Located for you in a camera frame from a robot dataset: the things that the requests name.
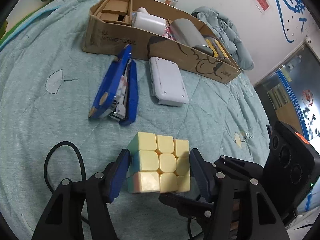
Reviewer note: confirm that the red wall notice sign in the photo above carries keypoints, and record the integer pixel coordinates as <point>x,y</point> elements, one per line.
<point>262,5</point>

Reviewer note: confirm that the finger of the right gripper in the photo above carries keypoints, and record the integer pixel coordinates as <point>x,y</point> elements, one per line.
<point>186,207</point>
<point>238,169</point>

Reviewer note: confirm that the light blue puffer jacket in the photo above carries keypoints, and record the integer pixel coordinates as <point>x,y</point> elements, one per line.
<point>225,30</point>

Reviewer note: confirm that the large cardboard tray box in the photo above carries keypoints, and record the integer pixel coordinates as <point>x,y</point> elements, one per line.
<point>110,38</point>

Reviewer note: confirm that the blue stapler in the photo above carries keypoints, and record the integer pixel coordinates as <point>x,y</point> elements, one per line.
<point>117,96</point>

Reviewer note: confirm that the silver metal cylinder can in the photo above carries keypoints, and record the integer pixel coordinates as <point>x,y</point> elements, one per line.
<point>185,32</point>

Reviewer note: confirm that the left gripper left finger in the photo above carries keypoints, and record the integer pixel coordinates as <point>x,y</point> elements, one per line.
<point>61,218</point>

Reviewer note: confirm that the teal quilted bedspread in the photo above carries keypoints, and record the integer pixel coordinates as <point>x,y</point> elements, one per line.
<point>48,85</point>

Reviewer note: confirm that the near green leafy plant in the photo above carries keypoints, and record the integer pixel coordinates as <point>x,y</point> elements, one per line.
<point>3,29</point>

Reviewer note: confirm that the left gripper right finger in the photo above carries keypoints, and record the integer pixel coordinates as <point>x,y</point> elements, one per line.
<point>241,208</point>

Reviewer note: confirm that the colourful game box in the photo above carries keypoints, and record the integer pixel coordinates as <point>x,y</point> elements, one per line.
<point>168,34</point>

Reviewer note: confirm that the cardboard divider insert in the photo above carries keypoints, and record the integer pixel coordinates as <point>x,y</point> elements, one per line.
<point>115,11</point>

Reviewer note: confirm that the glass door with posters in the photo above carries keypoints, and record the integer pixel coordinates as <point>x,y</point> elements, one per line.
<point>290,93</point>

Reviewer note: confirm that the white plastic rectangular box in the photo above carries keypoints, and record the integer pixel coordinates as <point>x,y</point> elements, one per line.
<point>167,83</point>

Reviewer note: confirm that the white spray bottle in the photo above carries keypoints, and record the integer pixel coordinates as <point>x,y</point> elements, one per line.
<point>147,22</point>

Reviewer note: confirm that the yellow label jar black lid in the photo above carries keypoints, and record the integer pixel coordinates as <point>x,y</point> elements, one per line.
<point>218,50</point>

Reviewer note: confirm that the pastel rubiks cube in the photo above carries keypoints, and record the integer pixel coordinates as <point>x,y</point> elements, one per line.
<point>158,163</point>

